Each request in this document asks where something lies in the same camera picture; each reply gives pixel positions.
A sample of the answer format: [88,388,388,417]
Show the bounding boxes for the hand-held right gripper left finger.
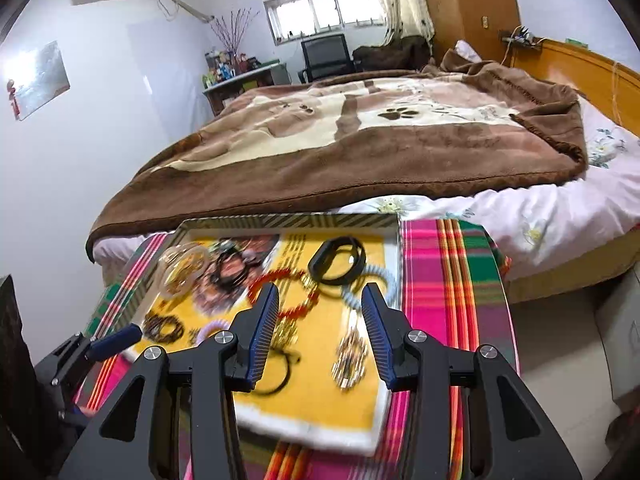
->
[58,282,281,480]

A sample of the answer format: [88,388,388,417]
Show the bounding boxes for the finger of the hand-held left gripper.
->
[50,400,98,432]
[35,322,143,402]

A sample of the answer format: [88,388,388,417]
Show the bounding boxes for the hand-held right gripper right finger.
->
[360,282,583,480]

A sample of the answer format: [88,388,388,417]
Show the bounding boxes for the gold chain bracelet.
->
[331,331,372,392]

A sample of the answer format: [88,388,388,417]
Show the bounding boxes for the thin black hair tie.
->
[254,344,302,397]

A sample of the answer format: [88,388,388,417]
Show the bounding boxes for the brown braided hair tie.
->
[143,312,184,344]

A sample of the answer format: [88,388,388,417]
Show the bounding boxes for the purple coil hair tie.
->
[192,322,237,347]

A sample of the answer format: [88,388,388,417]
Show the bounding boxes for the light blue coil hair tie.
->
[341,264,401,312]

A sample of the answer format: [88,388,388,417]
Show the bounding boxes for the dark bead bracelet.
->
[214,247,252,289]

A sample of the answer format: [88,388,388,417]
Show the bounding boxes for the black wristband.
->
[307,235,369,287]

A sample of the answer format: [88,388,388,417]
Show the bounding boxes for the yellow striped-rim cardboard tray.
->
[131,212,404,457]

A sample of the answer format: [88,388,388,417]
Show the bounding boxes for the colourful plaid cloth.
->
[74,217,522,480]

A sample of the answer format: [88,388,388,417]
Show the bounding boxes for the clear gold bangles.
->
[159,241,212,297]

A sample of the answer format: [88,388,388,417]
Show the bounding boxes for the brown paw-print blanket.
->
[85,47,589,264]

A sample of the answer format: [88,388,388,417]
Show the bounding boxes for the white floral bed sheet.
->
[94,95,640,283]

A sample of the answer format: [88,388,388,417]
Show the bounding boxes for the small desk shelf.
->
[202,62,292,117]

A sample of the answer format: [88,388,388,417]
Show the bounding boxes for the row of colourful desk items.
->
[202,49,262,89]

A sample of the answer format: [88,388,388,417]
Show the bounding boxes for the black office chair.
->
[299,33,363,84]

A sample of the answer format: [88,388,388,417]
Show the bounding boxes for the vase of dry branches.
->
[209,7,260,57]

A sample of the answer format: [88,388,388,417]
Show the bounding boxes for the white floral pillow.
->
[575,95,640,172]

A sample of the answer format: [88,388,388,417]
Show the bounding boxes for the window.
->
[263,0,387,47]

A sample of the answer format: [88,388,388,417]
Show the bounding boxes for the power strip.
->
[499,26,544,49]

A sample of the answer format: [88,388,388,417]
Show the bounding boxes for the wooden bed headboard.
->
[509,38,640,139]

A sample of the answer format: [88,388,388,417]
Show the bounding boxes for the patterned curtain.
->
[362,0,436,47]

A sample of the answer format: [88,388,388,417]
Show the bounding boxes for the wooden wardrobe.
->
[414,0,524,69]

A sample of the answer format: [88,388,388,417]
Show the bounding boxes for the orange bead bracelet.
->
[247,267,321,322]

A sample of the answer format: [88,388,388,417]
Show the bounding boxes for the wall poster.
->
[6,40,72,122]

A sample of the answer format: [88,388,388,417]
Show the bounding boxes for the wrapped wall pipe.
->
[154,0,212,24]

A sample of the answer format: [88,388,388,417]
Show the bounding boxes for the yellow cable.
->
[609,61,625,122]

